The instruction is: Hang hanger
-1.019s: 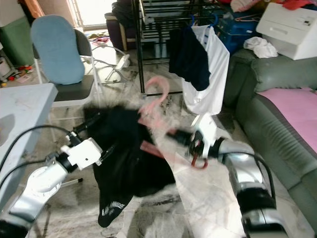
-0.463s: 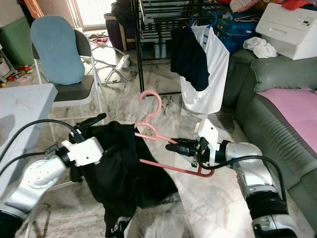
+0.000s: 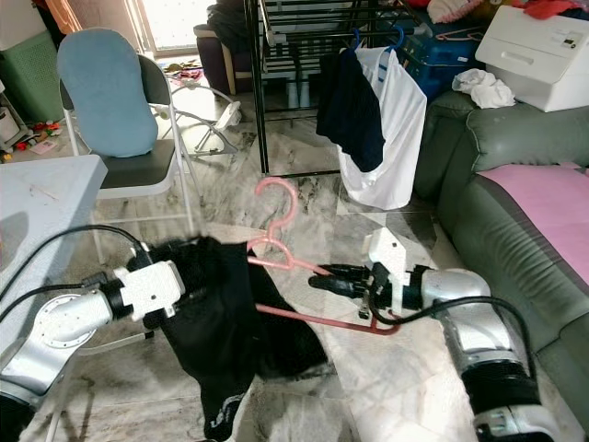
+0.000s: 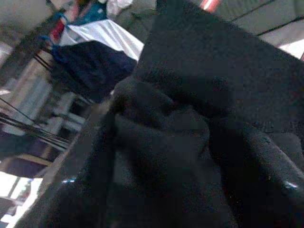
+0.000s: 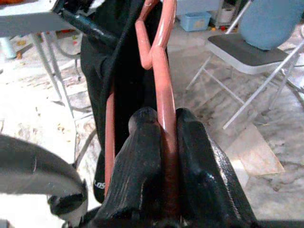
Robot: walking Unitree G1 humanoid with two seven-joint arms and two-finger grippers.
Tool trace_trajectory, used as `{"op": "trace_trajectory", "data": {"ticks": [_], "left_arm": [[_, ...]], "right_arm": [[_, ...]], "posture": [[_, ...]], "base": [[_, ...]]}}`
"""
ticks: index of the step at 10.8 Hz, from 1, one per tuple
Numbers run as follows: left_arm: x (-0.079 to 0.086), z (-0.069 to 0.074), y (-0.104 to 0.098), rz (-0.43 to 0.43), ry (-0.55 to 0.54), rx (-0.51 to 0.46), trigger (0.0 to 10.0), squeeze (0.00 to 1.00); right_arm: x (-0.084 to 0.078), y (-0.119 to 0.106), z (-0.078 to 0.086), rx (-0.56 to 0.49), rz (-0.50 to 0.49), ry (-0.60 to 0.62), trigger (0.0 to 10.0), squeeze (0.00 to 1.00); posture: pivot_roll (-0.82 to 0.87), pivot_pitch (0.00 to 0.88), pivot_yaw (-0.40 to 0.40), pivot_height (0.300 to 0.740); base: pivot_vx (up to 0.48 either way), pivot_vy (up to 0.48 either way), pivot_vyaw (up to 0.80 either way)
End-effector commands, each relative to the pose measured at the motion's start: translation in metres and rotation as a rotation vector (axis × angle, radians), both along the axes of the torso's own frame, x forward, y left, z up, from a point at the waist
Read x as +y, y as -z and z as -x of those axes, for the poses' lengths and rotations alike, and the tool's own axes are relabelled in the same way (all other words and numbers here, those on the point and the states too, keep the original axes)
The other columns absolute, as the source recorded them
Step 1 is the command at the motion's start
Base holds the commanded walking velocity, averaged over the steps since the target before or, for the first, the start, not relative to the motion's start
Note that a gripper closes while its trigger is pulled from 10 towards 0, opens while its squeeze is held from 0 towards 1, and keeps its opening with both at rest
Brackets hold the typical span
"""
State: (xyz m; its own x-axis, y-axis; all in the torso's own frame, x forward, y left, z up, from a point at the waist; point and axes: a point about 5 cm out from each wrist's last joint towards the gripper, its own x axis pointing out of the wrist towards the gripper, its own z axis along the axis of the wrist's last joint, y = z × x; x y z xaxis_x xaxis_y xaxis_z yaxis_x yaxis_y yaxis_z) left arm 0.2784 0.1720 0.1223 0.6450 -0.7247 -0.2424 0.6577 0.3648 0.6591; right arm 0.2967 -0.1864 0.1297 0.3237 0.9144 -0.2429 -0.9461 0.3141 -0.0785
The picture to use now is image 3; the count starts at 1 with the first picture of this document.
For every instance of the pink plastic hanger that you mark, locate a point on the pink plastic hanger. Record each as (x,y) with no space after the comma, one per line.
(290,207)

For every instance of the black garment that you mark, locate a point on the black garment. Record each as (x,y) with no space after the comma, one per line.
(221,322)

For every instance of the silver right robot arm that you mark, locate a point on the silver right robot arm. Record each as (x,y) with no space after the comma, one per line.
(469,295)

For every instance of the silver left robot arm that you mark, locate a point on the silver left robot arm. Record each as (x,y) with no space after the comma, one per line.
(64,327)

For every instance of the blue plastic hanger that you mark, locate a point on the blue plastic hanger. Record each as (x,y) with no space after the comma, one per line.
(398,37)
(356,39)

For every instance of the green sofa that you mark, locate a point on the green sofa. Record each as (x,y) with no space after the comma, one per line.
(497,239)

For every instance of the white shirt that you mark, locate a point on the white shirt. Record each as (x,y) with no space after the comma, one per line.
(405,138)

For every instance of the navy shirt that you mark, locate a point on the navy shirt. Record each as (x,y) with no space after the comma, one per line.
(350,110)

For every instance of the pink blanket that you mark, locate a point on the pink blanket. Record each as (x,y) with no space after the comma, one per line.
(543,198)

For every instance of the black metal drying rack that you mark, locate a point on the black metal drying rack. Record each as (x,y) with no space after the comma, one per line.
(256,92)

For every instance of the grey folding chair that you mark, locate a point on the grey folding chair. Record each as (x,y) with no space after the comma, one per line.
(147,175)

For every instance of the crumpled white cloth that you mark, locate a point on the crumpled white cloth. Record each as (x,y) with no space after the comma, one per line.
(486,87)

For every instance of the blue storage bag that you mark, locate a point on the blue storage bag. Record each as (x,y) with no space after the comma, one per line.
(442,60)

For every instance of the white folding table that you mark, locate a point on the white folding table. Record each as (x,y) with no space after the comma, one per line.
(46,193)

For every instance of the purple armchair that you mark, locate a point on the purple armchair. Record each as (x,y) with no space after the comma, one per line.
(213,60)

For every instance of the pink toy pile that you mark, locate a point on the pink toy pile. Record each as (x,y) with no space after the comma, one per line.
(182,69)

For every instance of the pink pillow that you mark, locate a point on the pink pillow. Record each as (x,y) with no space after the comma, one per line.
(456,9)

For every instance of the white box appliance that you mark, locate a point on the white box appliance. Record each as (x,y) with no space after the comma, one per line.
(538,55)

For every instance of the green white air purifier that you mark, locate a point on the green white air purifier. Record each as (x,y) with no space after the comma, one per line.
(32,83)

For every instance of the blue chair cushion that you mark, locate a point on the blue chair cushion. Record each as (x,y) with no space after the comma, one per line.
(106,92)

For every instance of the red cloth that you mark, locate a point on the red cloth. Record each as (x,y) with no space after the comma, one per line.
(552,7)

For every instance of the brown wooden board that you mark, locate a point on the brown wooden board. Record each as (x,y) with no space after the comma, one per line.
(64,14)

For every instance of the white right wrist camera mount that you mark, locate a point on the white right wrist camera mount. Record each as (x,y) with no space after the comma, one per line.
(388,258)

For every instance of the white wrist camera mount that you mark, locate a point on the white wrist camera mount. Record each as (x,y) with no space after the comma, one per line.
(155,290)
(388,258)

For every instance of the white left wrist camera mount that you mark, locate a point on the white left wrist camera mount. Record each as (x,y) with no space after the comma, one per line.
(155,290)

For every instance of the white tubular frame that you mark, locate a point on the white tubular frame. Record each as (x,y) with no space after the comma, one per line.
(228,115)

